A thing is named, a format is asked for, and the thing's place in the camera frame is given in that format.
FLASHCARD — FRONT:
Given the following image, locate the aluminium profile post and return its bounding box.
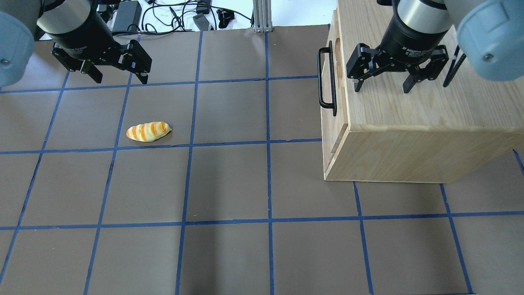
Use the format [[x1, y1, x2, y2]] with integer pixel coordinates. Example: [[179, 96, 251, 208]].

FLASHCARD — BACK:
[[253, 0, 273, 32]]

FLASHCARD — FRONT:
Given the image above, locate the wooden drawer cabinet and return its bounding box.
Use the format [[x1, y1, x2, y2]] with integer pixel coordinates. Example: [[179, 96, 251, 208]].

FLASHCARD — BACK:
[[318, 0, 524, 183]]

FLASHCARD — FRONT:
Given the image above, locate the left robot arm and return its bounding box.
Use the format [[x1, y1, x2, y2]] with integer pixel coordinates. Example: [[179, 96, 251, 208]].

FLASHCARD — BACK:
[[0, 0, 152, 87]]

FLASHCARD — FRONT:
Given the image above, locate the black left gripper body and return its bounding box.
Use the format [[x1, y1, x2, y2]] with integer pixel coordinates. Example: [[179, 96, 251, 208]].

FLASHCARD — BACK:
[[51, 9, 124, 71]]

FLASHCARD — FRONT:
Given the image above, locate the toy bread loaf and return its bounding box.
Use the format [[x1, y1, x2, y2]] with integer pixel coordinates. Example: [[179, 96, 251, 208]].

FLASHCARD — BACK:
[[126, 121, 172, 142]]

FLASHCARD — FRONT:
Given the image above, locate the black power adapter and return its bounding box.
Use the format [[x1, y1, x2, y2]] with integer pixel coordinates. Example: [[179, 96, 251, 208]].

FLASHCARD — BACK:
[[112, 0, 142, 32]]

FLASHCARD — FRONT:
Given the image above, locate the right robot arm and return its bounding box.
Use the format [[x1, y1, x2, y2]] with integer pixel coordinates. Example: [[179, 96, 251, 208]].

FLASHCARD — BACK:
[[346, 0, 524, 93]]

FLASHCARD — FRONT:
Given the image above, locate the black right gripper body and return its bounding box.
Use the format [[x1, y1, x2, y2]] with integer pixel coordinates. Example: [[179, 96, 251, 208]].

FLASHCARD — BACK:
[[374, 11, 452, 74]]

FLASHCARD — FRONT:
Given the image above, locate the black cable bundle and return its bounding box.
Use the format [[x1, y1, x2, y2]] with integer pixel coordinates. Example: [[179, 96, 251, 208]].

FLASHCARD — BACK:
[[141, 0, 254, 33]]

